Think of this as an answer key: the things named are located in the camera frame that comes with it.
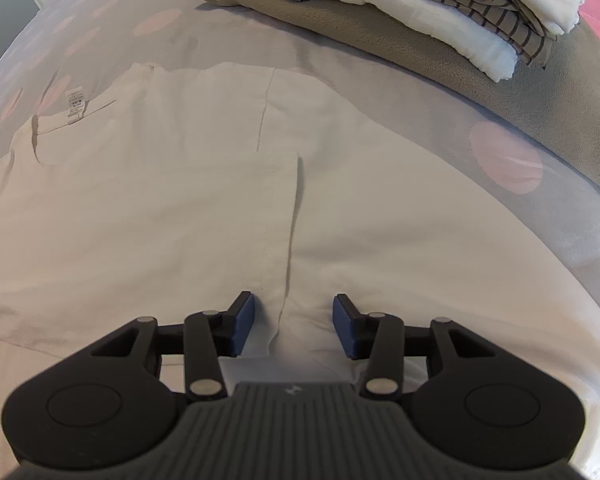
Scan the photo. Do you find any white folded garment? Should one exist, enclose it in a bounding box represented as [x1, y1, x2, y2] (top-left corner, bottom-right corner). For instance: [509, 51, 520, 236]
[243, 0, 520, 83]

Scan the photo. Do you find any white shirt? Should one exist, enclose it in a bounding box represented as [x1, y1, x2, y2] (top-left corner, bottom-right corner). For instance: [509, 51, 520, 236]
[0, 61, 600, 480]

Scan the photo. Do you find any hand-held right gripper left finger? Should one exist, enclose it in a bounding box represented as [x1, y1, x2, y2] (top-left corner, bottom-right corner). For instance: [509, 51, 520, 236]
[90, 290, 256, 402]

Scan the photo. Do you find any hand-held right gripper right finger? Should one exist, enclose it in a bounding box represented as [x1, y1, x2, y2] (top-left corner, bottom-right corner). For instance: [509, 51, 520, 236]
[332, 293, 497, 402]

